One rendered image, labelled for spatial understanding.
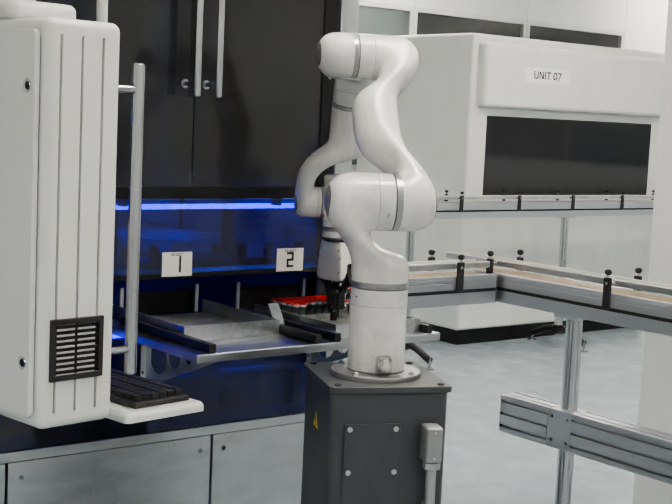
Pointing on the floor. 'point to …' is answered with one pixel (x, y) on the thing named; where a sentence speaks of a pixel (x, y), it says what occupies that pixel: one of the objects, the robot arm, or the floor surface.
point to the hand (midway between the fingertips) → (335, 300)
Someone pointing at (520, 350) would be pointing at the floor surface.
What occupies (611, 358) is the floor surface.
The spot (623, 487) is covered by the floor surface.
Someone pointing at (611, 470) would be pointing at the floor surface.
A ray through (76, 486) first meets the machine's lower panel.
